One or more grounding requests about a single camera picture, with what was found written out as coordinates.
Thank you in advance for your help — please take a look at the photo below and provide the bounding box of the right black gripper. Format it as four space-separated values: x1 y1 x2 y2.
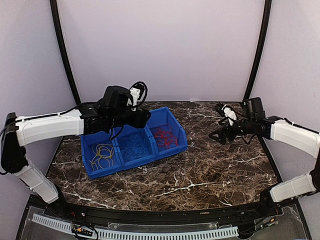
209 117 255 145

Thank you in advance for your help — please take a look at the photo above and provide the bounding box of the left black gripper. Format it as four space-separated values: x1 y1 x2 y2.
108 107 151 129

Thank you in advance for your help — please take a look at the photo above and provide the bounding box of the blue cable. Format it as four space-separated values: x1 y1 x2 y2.
121 134 141 161
127 133 148 161

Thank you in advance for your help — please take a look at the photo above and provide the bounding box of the red cable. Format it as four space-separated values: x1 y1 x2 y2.
159 123 181 150
152 126 173 148

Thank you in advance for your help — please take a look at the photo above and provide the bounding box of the blue three-compartment plastic bin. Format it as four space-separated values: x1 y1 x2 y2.
81 106 188 179

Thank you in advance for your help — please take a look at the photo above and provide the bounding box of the yellow cable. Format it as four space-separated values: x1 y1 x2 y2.
89 142 115 171

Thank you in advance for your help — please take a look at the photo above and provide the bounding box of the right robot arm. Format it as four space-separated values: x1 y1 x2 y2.
209 97 320 217

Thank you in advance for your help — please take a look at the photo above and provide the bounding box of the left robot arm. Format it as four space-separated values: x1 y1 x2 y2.
0 102 151 218

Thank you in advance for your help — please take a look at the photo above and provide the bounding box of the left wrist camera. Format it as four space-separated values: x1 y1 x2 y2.
102 80 148 111

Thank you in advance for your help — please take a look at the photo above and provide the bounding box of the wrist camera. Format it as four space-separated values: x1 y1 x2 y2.
241 97 266 122
102 80 148 111

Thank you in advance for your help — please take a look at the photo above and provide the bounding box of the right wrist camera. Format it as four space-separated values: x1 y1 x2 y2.
241 97 266 122

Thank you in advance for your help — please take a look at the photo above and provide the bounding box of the right black frame post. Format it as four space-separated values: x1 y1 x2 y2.
243 0 272 100

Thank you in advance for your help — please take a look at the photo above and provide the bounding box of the black frame post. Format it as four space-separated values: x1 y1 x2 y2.
243 0 272 100
49 0 81 105

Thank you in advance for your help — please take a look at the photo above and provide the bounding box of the left black frame post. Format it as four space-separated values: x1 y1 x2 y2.
49 0 81 105

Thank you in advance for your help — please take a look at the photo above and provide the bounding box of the white slotted cable duct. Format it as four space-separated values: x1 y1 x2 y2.
32 213 239 240

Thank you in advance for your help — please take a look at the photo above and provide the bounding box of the black front rail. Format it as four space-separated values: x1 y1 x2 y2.
42 197 281 227

